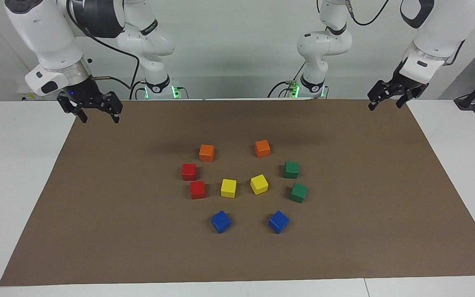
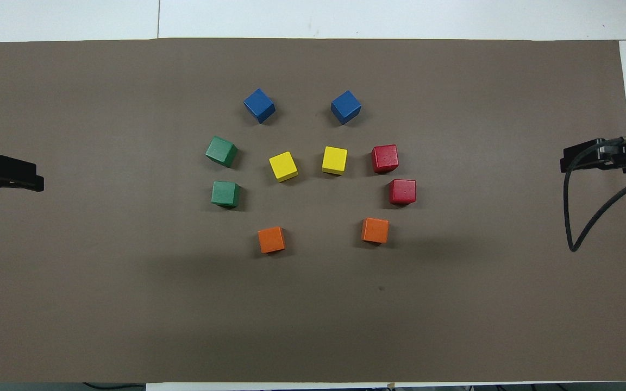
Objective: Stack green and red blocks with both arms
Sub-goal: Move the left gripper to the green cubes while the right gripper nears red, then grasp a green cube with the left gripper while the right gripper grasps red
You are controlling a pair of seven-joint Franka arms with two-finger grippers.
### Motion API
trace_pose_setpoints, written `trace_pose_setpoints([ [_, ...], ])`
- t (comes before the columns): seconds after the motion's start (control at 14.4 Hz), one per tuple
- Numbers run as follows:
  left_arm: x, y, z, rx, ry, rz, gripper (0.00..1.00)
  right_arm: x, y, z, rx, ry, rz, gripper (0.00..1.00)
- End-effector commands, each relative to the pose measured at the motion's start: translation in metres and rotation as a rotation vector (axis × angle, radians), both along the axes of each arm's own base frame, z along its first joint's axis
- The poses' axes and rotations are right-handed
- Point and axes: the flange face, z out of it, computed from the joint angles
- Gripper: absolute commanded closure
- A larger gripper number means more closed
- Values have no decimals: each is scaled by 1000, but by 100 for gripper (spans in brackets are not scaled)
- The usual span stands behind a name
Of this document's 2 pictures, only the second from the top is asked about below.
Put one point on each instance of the brown table mat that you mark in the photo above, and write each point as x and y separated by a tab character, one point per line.
128	298

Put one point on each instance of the yellow wooden cube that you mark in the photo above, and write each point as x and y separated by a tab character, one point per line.
283	165
335	159

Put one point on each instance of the orange wooden cube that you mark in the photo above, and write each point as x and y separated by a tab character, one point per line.
271	239
375	229

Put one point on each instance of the green wooden cube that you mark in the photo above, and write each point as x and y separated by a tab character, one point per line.
225	193
220	150

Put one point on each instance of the red wooden cube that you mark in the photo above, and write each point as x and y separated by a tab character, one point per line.
402	191
385	158

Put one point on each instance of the blue wooden cube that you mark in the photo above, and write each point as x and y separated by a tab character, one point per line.
345	106
259	104

